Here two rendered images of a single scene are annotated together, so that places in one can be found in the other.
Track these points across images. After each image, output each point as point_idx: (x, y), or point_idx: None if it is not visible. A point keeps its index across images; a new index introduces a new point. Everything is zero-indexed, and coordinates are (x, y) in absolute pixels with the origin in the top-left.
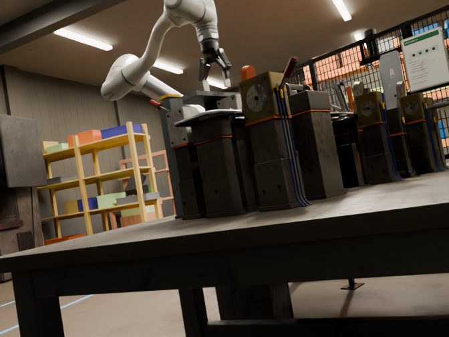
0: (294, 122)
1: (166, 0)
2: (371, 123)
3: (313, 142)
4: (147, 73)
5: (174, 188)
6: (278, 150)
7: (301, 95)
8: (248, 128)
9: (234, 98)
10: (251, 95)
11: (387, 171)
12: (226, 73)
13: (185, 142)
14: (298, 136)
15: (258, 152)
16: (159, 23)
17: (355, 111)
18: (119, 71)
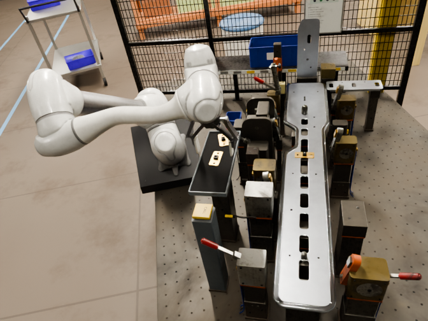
0: (344, 239)
1: (199, 114)
2: (346, 164)
3: (358, 253)
4: (82, 96)
5: (209, 275)
6: (374, 313)
7: (360, 228)
8: (300, 242)
9: (271, 200)
10: (364, 287)
11: (347, 192)
12: (233, 144)
13: (262, 286)
14: (345, 247)
15: (352, 309)
16: (167, 118)
17: (332, 151)
18: (70, 134)
